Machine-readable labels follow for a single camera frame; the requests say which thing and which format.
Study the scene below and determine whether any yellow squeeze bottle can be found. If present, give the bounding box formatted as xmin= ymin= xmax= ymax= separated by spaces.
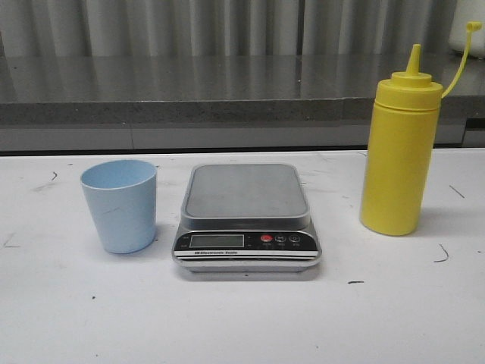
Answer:
xmin=360 ymin=21 xmax=483 ymax=236

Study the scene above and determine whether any silver digital kitchen scale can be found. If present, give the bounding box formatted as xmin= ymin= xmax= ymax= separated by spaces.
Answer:
xmin=171 ymin=163 xmax=322 ymax=273

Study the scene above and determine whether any white container in background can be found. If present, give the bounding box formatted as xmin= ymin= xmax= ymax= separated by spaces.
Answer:
xmin=449 ymin=0 xmax=485 ymax=59

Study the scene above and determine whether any light blue plastic cup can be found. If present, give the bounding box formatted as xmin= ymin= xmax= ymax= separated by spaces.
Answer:
xmin=80 ymin=160 xmax=157 ymax=254

